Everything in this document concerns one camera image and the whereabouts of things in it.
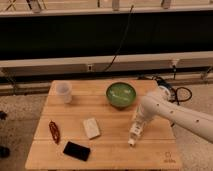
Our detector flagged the clear plastic bottle white label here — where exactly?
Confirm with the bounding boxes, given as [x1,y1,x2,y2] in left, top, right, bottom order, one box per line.
[128,122,145,146]

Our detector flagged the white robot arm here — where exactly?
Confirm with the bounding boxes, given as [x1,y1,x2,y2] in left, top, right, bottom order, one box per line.
[135,91,213,143]

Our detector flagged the green ceramic bowl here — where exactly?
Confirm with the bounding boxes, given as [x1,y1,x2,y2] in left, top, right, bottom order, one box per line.
[106,82,136,108]

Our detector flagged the white rectangular box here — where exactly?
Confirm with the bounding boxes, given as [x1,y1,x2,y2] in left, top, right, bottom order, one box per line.
[83,118,101,139]

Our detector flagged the wooden folding table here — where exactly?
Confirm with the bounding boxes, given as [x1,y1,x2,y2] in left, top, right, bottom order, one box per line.
[25,80,182,171]

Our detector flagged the black rectangular pouch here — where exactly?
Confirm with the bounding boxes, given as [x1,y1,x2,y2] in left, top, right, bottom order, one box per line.
[63,141,90,161]

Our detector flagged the clear plastic cup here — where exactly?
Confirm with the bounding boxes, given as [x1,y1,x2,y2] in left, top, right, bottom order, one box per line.
[55,82,72,103]

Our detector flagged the red brown hair clip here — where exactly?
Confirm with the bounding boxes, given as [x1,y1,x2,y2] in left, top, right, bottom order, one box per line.
[49,121,60,144]

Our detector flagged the black cable on floor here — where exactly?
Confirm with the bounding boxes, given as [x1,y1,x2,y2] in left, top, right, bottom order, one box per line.
[153,76,193,107]

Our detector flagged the wall power outlet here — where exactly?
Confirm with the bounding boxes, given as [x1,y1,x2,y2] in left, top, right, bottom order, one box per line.
[88,65,93,72]

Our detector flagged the black hanging cable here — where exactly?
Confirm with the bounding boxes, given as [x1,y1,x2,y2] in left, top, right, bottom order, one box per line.
[103,3,135,72]

